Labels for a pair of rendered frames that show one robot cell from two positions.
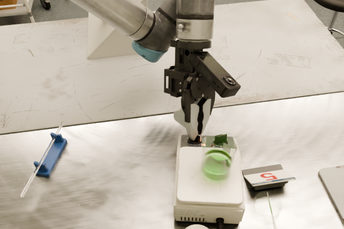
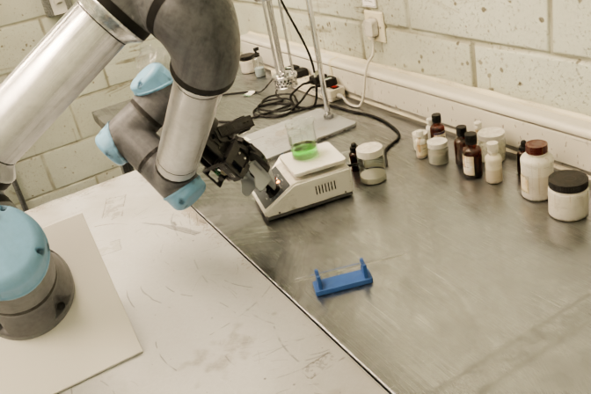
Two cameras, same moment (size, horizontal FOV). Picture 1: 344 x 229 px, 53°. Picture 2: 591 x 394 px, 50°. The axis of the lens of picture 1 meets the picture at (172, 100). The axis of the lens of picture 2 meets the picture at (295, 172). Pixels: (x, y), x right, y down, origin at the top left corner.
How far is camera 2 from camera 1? 137 cm
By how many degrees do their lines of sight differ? 83
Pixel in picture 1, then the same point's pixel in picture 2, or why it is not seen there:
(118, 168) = (324, 238)
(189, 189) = (332, 157)
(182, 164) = (311, 167)
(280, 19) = not seen: hidden behind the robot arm
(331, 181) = (269, 154)
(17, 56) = not seen: outside the picture
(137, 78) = (178, 286)
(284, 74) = (140, 203)
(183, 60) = (216, 146)
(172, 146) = (277, 223)
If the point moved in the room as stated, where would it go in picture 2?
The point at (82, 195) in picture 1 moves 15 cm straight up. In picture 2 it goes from (369, 243) to (358, 171)
